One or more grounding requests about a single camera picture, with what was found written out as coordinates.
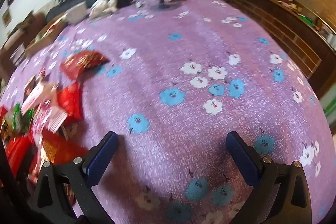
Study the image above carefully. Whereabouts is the pile of snack packets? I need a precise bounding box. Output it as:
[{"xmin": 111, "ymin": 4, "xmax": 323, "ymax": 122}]
[{"xmin": 0, "ymin": 68, "xmax": 88, "ymax": 188}]

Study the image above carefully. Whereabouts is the brown armchair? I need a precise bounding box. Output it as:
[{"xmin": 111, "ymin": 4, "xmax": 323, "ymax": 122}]
[{"xmin": 0, "ymin": 12, "xmax": 49, "ymax": 75}]

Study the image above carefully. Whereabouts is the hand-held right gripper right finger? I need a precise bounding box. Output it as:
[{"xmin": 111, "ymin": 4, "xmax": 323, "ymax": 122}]
[{"xmin": 226, "ymin": 131, "xmax": 313, "ymax": 224}]

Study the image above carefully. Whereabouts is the small yellow wall plaque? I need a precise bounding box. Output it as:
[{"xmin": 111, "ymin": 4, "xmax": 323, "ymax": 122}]
[{"xmin": 2, "ymin": 7, "xmax": 11, "ymax": 28}]

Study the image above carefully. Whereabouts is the brown cardboard box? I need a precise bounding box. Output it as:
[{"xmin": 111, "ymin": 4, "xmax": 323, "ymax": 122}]
[{"xmin": 25, "ymin": 13, "xmax": 69, "ymax": 57}]

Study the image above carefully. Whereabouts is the red snack packet gold print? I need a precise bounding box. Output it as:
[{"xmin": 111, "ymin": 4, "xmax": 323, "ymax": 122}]
[{"xmin": 60, "ymin": 50, "xmax": 110, "ymax": 80}]

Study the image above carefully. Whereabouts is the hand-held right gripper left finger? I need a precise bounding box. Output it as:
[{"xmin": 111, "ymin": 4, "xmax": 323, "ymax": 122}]
[{"xmin": 28, "ymin": 131, "xmax": 120, "ymax": 224}]

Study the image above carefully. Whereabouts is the wooden cabinet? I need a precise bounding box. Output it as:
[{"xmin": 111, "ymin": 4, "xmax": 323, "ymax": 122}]
[{"xmin": 220, "ymin": 0, "xmax": 336, "ymax": 98}]

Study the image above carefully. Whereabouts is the purple floral tablecloth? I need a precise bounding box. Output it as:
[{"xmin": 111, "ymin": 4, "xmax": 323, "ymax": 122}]
[{"xmin": 0, "ymin": 0, "xmax": 334, "ymax": 224}]

